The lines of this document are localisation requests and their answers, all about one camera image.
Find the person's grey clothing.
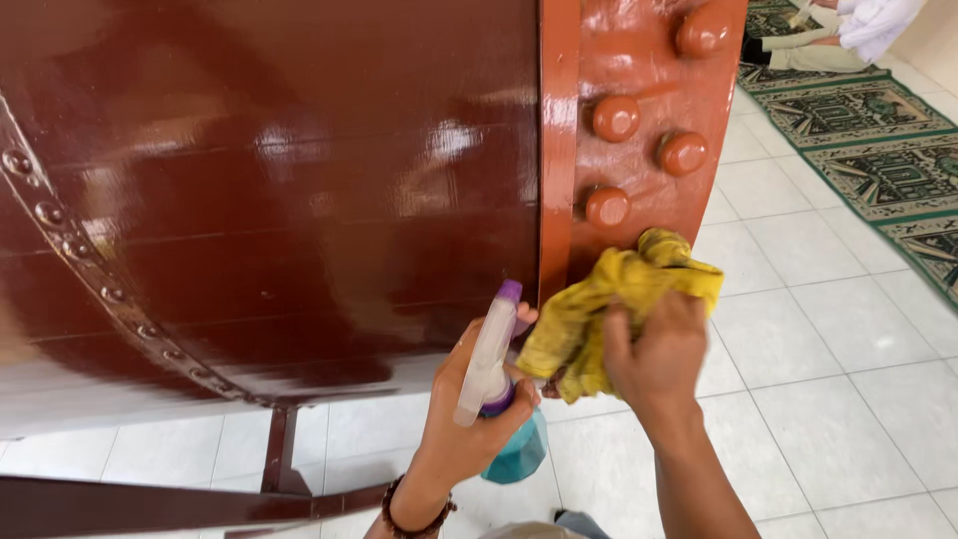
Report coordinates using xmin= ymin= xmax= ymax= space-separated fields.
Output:
xmin=479 ymin=510 xmax=612 ymax=539

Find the person's right hand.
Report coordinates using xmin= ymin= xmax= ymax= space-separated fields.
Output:
xmin=602 ymin=290 xmax=713 ymax=449

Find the green patterned prayer carpet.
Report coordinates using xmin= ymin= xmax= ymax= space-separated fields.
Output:
xmin=736 ymin=0 xmax=958 ymax=309

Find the brown bead bracelet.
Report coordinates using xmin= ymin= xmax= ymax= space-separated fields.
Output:
xmin=381 ymin=475 xmax=458 ymax=539

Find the person's left hand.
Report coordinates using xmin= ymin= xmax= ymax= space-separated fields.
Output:
xmin=394 ymin=301 xmax=542 ymax=518

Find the teal spray bottle purple nozzle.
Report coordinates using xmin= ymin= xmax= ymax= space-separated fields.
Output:
xmin=453 ymin=279 xmax=549 ymax=486

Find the yellow cleaning cloth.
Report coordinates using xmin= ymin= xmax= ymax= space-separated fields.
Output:
xmin=515 ymin=228 xmax=725 ymax=406

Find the large glossy brown drum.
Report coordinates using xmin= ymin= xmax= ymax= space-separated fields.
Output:
xmin=0 ymin=0 xmax=750 ymax=443

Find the dark brown wooden drum stand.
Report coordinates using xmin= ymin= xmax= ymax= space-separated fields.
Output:
xmin=0 ymin=405 xmax=392 ymax=539

